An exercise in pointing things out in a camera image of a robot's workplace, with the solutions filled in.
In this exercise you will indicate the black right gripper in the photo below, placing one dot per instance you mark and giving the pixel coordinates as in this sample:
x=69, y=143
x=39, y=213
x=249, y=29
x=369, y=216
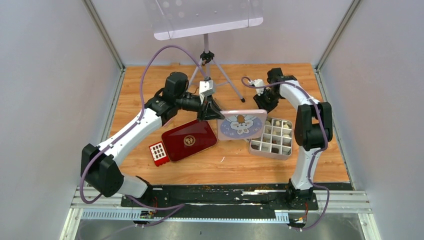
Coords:
x=267, y=100

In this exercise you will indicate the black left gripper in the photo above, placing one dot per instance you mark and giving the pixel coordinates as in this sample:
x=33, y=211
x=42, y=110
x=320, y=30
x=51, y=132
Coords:
x=205, y=108

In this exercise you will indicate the dark red chocolate tray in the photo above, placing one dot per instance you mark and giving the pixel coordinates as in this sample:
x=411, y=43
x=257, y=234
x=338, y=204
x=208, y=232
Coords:
x=188, y=139

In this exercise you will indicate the silver tin lid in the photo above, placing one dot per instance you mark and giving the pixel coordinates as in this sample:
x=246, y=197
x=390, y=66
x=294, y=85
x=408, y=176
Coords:
x=241, y=124

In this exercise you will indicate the divided silver tin box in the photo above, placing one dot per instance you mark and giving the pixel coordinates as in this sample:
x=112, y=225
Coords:
x=276, y=141

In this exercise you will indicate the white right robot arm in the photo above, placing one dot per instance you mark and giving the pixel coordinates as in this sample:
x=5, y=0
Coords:
x=313, y=127

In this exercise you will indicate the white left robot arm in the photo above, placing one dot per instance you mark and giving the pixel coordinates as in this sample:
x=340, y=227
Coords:
x=100, y=163

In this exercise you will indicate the red grid mould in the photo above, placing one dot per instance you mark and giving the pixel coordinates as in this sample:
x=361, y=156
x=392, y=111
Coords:
x=159, y=154

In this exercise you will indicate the clear acrylic panel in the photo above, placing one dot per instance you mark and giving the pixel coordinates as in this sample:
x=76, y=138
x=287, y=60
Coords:
x=173, y=19

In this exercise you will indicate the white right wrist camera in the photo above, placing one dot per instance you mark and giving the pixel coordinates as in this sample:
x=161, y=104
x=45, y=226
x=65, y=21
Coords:
x=257, y=84

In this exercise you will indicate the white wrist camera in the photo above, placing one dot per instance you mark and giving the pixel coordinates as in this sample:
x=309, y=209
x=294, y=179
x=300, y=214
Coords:
x=257, y=84
x=206, y=88

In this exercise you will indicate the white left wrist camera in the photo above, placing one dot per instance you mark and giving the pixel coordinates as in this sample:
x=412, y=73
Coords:
x=206, y=88

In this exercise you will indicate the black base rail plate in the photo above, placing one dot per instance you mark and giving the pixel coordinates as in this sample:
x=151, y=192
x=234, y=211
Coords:
x=227, y=201

